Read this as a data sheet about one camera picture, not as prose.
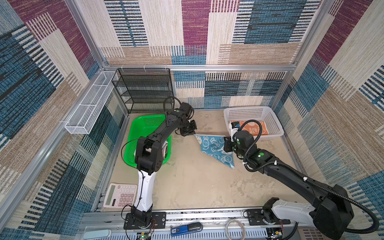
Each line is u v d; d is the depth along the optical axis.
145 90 1.10
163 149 0.90
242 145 0.61
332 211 0.39
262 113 1.11
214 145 0.89
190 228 0.69
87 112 0.94
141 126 1.07
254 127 1.07
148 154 0.57
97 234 0.71
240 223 0.71
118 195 0.79
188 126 0.82
